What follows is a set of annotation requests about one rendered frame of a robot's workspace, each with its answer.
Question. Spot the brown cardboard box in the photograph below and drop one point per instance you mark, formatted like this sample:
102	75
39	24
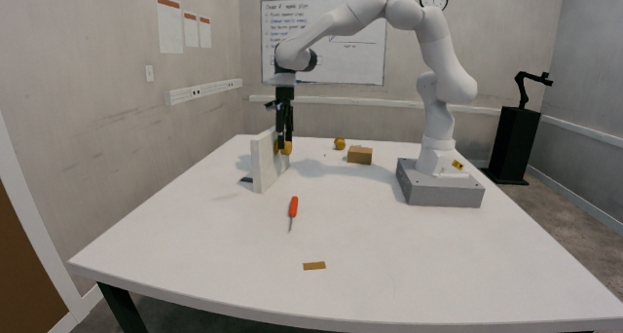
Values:
360	155

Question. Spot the brass door knob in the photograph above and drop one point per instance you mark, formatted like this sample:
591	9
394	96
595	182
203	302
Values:
287	148
339	143

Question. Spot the orange-handled screwdriver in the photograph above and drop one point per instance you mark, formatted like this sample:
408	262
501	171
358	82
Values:
293	209

